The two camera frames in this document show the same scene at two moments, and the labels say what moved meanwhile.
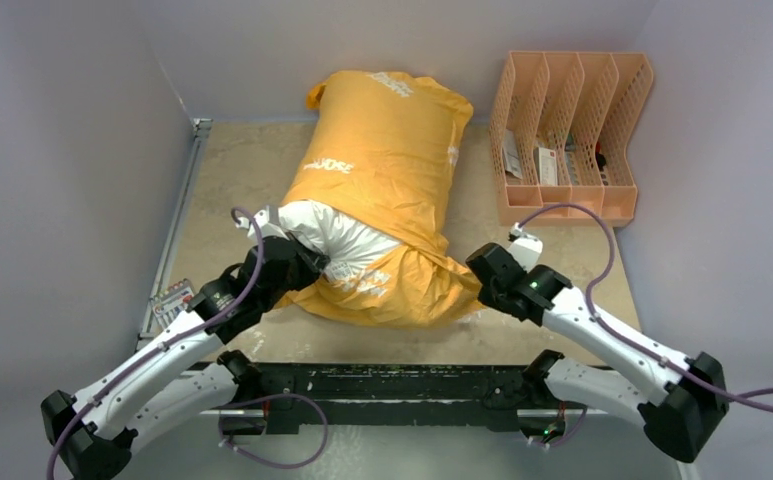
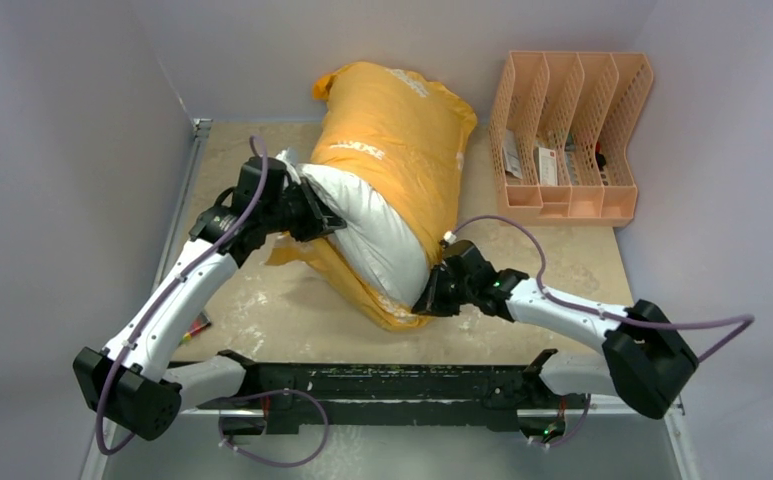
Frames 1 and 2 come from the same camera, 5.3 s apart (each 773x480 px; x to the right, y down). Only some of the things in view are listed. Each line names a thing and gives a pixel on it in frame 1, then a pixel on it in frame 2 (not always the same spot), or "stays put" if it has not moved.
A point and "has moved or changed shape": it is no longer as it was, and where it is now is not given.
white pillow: [354, 252] has moved or changed shape
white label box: [546, 166] stays put
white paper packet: [511, 154] stays put
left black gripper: [311, 262] -> [318, 216]
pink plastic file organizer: [560, 133] stays put
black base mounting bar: [288, 396] stays put
